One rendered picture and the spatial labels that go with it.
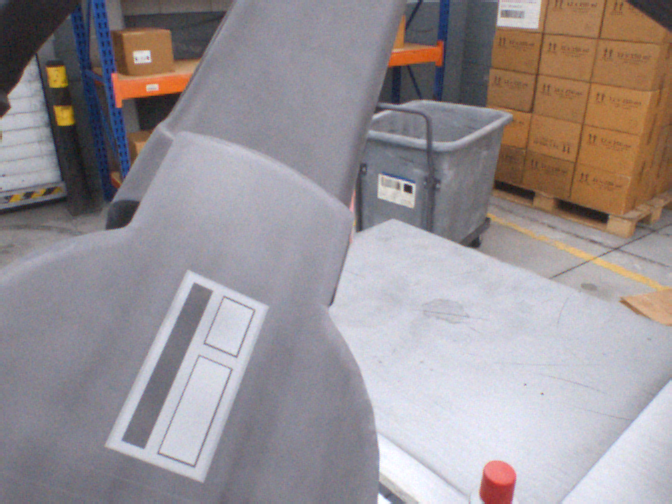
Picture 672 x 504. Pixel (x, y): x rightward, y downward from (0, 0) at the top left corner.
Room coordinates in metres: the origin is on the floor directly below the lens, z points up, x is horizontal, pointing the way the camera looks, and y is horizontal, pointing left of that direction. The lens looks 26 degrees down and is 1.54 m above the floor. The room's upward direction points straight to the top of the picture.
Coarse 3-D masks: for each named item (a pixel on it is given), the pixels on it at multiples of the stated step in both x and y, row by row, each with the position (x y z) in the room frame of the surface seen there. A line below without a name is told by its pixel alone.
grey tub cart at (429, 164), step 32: (384, 128) 3.20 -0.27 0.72; (416, 128) 3.49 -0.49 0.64; (448, 128) 3.42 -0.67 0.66; (480, 128) 3.30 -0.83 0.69; (384, 160) 2.80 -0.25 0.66; (416, 160) 2.70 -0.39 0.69; (448, 160) 2.64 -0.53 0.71; (480, 160) 2.98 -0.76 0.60; (384, 192) 2.81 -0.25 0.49; (416, 192) 2.70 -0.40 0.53; (448, 192) 2.67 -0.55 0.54; (480, 192) 3.03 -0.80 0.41; (416, 224) 2.71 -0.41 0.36; (448, 224) 2.73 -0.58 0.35; (480, 224) 3.11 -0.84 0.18
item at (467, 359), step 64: (384, 256) 1.41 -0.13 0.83; (448, 256) 1.41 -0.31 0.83; (384, 320) 1.10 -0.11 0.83; (448, 320) 1.10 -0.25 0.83; (512, 320) 1.09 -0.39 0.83; (576, 320) 1.09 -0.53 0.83; (640, 320) 1.09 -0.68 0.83; (384, 384) 0.88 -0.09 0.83; (448, 384) 0.88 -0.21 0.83; (512, 384) 0.88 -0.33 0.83; (576, 384) 0.87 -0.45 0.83; (640, 384) 0.87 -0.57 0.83; (384, 448) 0.71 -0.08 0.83; (448, 448) 0.71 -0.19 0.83; (512, 448) 0.71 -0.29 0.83; (576, 448) 0.71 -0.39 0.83
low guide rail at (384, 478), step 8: (384, 472) 0.58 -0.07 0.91; (384, 480) 0.58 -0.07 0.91; (392, 480) 0.57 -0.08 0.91; (400, 480) 0.57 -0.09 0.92; (392, 488) 0.57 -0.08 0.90; (400, 488) 0.56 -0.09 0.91; (408, 488) 0.56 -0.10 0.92; (400, 496) 0.56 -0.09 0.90; (408, 496) 0.55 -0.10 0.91; (416, 496) 0.54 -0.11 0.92
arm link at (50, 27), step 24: (0, 0) 0.48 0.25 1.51; (24, 0) 0.49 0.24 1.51; (48, 0) 0.50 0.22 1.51; (72, 0) 0.51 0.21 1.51; (0, 24) 0.49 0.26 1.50; (24, 24) 0.50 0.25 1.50; (48, 24) 0.51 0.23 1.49; (0, 48) 0.50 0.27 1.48; (24, 48) 0.51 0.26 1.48; (0, 72) 0.50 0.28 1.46; (0, 96) 0.50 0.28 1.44
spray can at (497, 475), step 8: (488, 464) 0.43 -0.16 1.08; (496, 464) 0.44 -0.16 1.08; (504, 464) 0.43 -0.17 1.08; (488, 472) 0.42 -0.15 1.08; (496, 472) 0.42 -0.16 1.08; (504, 472) 0.42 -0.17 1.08; (512, 472) 0.42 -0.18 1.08; (488, 480) 0.42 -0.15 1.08; (496, 480) 0.41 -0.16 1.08; (504, 480) 0.41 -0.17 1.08; (512, 480) 0.41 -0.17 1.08; (480, 488) 0.43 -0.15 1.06; (488, 488) 0.42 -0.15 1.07; (496, 488) 0.41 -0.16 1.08; (504, 488) 0.41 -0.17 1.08; (512, 488) 0.41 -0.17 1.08; (472, 496) 0.43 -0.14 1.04; (480, 496) 0.42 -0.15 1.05; (488, 496) 0.41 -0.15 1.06; (496, 496) 0.41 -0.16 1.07; (504, 496) 0.41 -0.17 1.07; (512, 496) 0.42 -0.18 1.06
